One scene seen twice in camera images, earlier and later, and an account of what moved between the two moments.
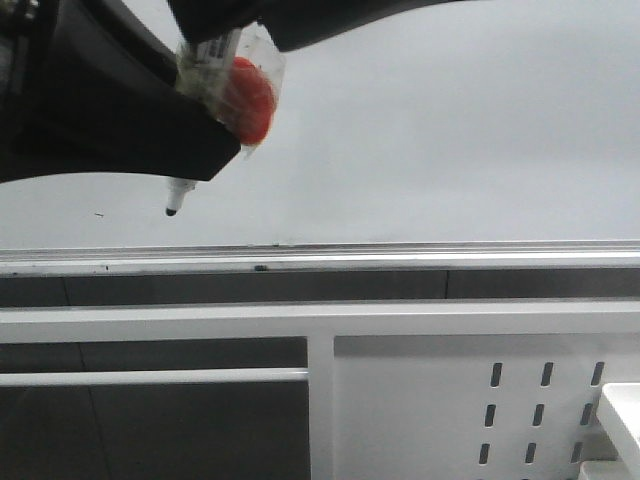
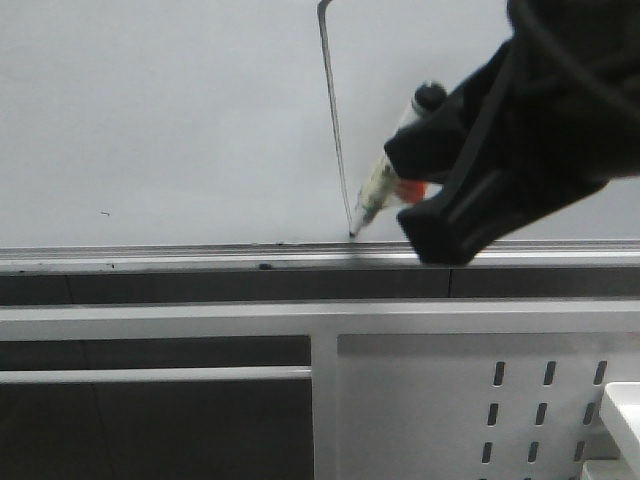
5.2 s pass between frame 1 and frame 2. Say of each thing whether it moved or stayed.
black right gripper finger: moved
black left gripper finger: moved
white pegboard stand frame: stayed
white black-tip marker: moved
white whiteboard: stayed
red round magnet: moved
